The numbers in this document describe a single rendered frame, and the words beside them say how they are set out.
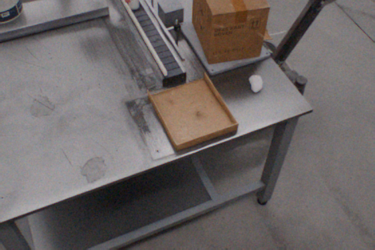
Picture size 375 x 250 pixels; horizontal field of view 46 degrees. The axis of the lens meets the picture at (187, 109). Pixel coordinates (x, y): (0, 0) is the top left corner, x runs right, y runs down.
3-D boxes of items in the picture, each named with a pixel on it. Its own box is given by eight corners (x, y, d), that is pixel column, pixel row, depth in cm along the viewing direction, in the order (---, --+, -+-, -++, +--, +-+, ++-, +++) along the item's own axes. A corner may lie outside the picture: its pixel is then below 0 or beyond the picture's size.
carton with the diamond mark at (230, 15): (191, 21, 210) (193, -28, 189) (239, 15, 214) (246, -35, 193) (208, 65, 191) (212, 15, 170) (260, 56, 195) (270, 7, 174)
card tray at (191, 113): (147, 96, 181) (146, 89, 178) (204, 78, 188) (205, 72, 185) (176, 151, 164) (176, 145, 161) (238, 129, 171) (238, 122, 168)
